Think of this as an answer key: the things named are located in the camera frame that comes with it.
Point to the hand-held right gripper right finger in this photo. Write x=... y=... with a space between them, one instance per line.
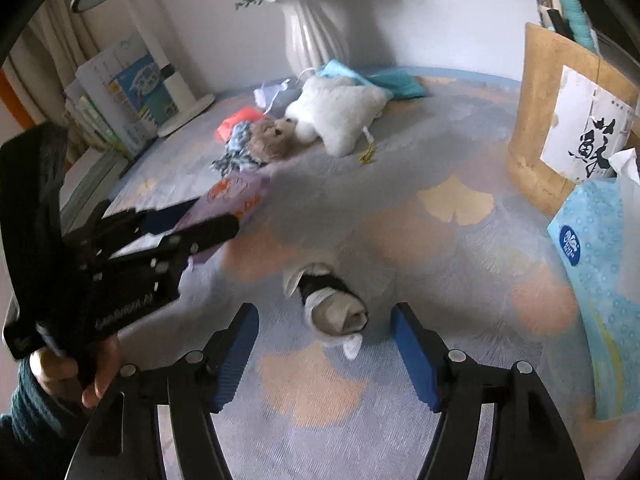
x=415 y=360

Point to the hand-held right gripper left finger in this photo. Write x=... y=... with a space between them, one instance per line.
x=235 y=360

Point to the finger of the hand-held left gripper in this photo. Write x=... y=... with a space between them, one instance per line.
x=165 y=217
x=210 y=232

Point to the purple printed packet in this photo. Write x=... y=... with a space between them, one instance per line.
x=235 y=195

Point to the grey sock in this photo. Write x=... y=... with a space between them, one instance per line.
x=332 y=307

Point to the person's left forearm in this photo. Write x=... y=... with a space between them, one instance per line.
x=30 y=425

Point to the red-orange soft item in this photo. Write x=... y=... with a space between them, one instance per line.
x=235 y=121

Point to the person's left hand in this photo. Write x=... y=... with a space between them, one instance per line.
x=50 y=375

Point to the stack of flat books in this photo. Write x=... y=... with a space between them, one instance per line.
x=95 y=175

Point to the brown bear plush toy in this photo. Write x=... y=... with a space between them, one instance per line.
x=272 y=137

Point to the printed tablecloth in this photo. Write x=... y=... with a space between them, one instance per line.
x=400 y=240

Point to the row of upright books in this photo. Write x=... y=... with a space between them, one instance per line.
x=130 y=95

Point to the white desk lamp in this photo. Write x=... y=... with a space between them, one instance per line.
x=175 y=85

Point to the white star plush toy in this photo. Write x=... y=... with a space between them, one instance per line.
x=340 y=110

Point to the light blue tissue pack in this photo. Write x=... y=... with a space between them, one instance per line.
x=590 y=285

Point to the beige curtain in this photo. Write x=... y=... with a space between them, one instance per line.
x=55 y=35

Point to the white ribbed vase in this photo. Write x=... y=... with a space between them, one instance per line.
x=315 y=40

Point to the small teal cloth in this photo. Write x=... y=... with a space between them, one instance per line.
x=400 y=85

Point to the bamboo pen holder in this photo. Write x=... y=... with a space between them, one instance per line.
x=540 y=110

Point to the black pen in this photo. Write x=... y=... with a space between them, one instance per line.
x=557 y=20

